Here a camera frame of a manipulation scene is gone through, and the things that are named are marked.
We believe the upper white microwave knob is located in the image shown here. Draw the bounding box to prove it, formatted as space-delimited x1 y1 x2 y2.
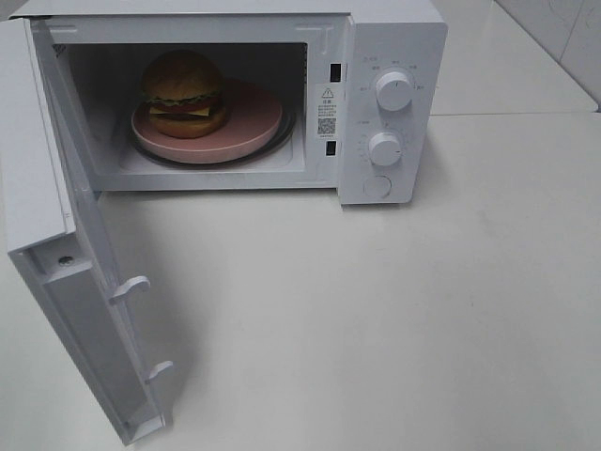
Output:
375 68 415 112

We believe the burger with lettuce and cheese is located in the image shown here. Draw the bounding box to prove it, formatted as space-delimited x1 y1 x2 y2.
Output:
141 50 229 139

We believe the white microwave knob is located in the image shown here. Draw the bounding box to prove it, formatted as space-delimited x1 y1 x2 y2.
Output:
368 132 402 167
375 68 415 112

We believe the white microwave oven body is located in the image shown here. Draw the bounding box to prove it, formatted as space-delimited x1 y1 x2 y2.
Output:
9 1 448 204

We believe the white microwave door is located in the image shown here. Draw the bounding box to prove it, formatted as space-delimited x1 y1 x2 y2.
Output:
1 19 165 444

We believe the lower white microwave knob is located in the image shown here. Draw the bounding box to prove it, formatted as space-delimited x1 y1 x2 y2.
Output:
368 132 402 167

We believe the pink round plate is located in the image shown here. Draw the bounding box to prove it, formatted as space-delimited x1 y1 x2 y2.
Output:
131 79 284 164

